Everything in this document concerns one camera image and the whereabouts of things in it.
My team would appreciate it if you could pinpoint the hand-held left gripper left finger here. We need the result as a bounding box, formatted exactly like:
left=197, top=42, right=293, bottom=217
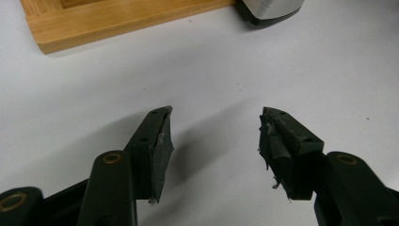
left=123, top=105, right=175, bottom=205

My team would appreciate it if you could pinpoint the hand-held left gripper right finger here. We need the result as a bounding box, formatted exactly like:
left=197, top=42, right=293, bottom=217
left=257, top=105, right=326, bottom=202

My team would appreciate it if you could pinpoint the black silver strap sandal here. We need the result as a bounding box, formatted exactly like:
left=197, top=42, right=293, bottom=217
left=234, top=0, right=306, bottom=27

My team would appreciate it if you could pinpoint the wooden three-tier shoe rack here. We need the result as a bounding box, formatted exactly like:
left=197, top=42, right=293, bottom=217
left=20, top=0, right=237, bottom=56

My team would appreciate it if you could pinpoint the white table mat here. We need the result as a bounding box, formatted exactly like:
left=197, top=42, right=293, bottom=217
left=0, top=0, right=399, bottom=226

